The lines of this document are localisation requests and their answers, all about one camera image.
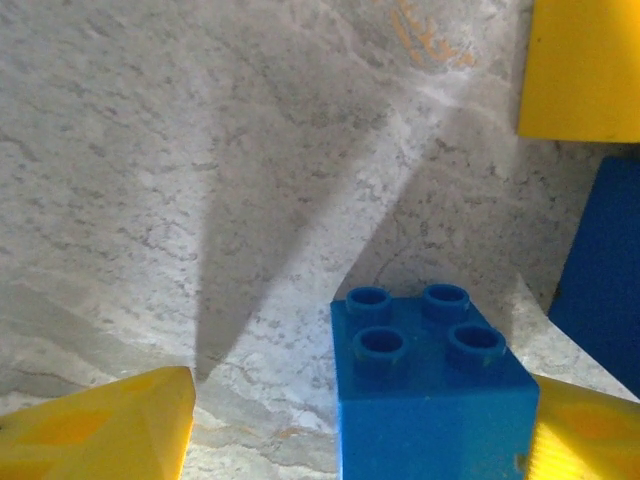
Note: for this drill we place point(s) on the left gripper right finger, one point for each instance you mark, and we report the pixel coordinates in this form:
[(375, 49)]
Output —
[(590, 440)]

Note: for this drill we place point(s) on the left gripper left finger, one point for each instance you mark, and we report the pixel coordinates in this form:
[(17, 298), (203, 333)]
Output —
[(90, 435)]

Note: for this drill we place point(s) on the blue lego brick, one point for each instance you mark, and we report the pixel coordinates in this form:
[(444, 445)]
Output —
[(605, 280), (430, 415)]

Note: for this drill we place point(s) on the yellow lego brick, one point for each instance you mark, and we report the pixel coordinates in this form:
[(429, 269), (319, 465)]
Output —
[(580, 70)]

